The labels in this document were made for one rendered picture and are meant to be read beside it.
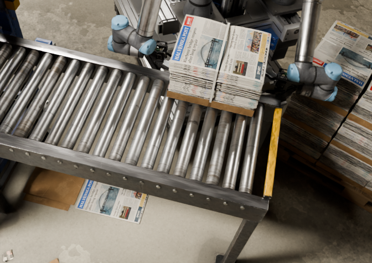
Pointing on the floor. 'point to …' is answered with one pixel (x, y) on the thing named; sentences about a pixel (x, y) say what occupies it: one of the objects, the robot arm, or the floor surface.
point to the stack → (352, 47)
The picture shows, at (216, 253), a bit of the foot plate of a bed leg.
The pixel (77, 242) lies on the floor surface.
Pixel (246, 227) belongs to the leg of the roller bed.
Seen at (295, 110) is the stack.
